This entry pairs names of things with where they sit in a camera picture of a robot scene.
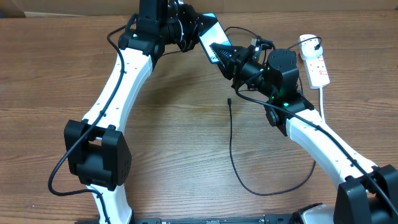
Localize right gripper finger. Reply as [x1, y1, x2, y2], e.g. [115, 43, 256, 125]
[219, 62, 233, 80]
[210, 43, 239, 61]

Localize blue Galaxy smartphone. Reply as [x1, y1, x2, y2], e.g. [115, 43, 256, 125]
[200, 13, 231, 64]

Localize black USB charging cable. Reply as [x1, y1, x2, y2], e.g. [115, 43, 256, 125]
[223, 26, 323, 197]

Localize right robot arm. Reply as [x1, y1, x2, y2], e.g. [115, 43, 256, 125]
[210, 43, 397, 223]

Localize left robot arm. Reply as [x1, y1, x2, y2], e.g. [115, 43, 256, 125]
[64, 1, 217, 223]

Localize white power strip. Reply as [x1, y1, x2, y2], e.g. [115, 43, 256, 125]
[303, 55, 330, 89]

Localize cardboard backdrop board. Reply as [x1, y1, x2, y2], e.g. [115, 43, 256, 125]
[1, 0, 397, 17]

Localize white USB wall charger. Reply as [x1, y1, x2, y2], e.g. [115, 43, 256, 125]
[298, 34, 323, 60]

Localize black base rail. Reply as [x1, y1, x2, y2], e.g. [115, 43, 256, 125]
[130, 214, 297, 224]

